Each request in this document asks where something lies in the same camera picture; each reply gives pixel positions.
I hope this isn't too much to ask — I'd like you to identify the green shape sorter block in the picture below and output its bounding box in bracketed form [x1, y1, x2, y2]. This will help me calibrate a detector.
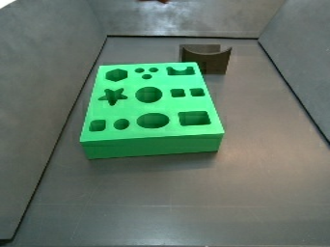
[80, 62, 224, 159]

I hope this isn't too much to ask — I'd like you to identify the dark curved foam piece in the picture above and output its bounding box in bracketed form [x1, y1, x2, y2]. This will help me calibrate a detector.
[179, 44, 232, 74]

